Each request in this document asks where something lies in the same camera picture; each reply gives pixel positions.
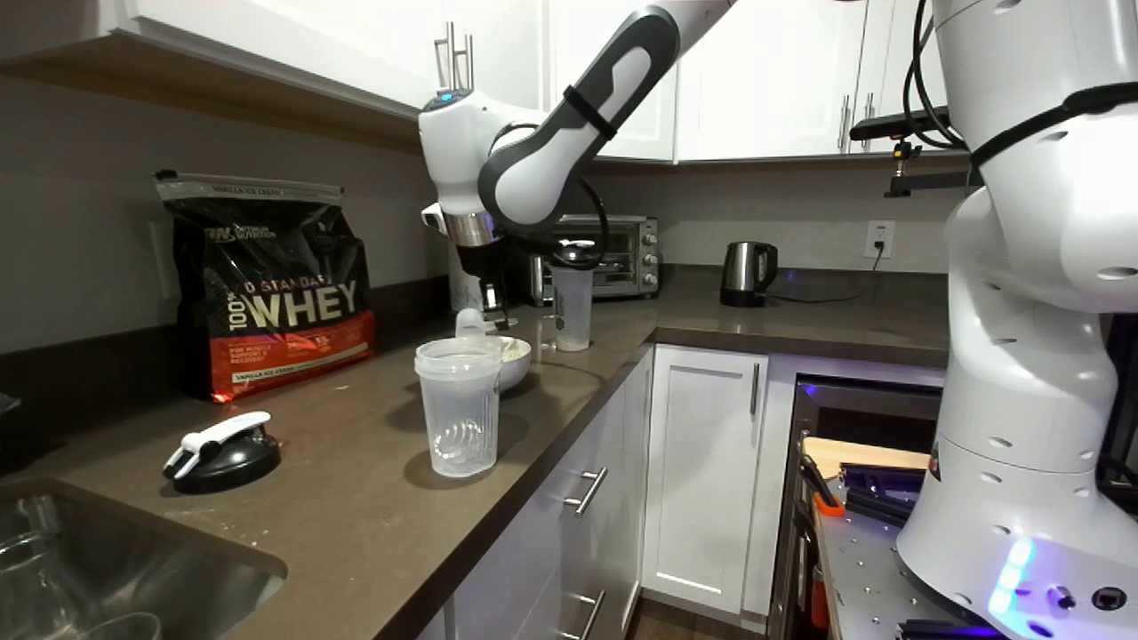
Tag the silver toaster oven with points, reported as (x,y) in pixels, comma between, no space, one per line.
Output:
(627,255)

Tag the dark built-in appliance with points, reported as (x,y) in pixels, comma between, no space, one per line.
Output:
(866,409)

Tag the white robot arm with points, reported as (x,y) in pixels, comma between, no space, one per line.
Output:
(1031,358)

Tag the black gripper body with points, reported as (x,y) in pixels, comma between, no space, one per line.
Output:
(483,273)

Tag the black coffee maker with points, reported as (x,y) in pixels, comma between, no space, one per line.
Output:
(530,277)

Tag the steel sink basin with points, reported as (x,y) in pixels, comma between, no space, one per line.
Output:
(130,571)

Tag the steel electric kettle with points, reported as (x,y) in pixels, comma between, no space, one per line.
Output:
(748,273)

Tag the black stereo camera on mount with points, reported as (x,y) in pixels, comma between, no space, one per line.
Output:
(907,122)

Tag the wooden board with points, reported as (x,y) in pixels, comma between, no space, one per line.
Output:
(866,452)

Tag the clear glass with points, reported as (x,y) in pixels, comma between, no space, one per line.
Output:
(28,581)

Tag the clear open shaker cup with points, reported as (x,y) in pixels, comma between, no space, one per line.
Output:
(459,409)

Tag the perforated metal robot table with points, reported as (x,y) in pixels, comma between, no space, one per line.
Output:
(866,581)

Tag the black shaker lid white cap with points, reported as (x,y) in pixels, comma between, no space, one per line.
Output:
(226,456)

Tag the white bowl with powder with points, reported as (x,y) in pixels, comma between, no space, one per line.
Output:
(515,362)

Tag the black red whey bag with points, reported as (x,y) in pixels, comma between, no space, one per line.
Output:
(277,295)

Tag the white paper towel roll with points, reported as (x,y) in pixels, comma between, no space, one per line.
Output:
(454,277)

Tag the white wall outlet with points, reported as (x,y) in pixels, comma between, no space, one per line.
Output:
(881,235)

